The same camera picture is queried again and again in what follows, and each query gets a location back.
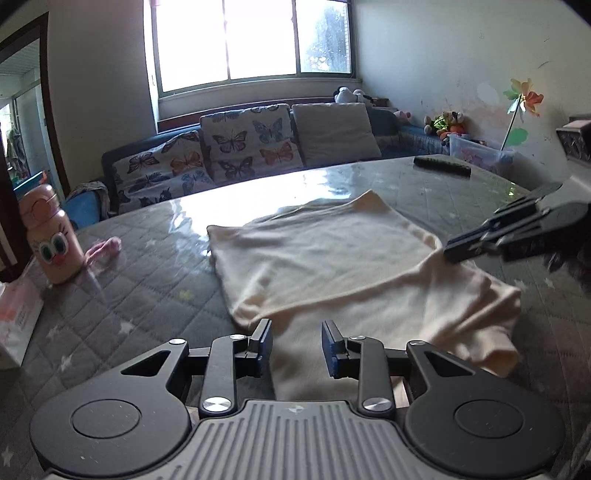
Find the dark patterned box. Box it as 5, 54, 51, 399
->
556, 119, 591, 162

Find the pink bottle strap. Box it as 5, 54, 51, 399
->
82, 237, 123, 269

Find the dark blue sofa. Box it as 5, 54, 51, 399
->
102, 104, 455, 216

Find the grey cloth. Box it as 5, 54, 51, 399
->
73, 181, 112, 217

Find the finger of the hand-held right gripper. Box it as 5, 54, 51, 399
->
480, 184, 563, 232
443, 220, 548, 265

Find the beige cushion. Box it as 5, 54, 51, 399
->
292, 102, 383, 169

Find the butterfly print pillow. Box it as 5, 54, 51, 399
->
113, 131, 218, 214

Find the clear plastic storage box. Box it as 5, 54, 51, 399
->
447, 134, 516, 177

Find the cream knit top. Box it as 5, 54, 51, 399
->
206, 190, 522, 402

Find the white paper box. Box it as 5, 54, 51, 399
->
0, 277, 45, 370

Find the orange brown plush toy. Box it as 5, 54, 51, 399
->
443, 111, 468, 138

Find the grey quilted table cover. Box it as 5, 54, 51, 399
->
0, 154, 591, 480

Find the colourful paper pinwheel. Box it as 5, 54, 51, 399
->
501, 78, 544, 151

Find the blue chair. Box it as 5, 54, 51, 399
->
66, 189, 103, 230

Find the green yellow plush toy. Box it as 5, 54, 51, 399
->
423, 114, 451, 138

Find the butterfly print cushion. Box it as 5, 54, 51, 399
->
199, 104, 304, 185

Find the pink cartoon water bottle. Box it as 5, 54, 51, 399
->
18, 184, 85, 284

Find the dark wooden door frame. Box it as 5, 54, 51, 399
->
0, 11, 71, 280

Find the black remote control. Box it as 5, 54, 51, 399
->
413, 156, 472, 179

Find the large window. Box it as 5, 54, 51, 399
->
143, 0, 362, 100

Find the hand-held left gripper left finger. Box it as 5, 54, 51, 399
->
121, 318, 274, 415

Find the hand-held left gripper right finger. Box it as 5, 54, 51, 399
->
321, 319, 472, 414

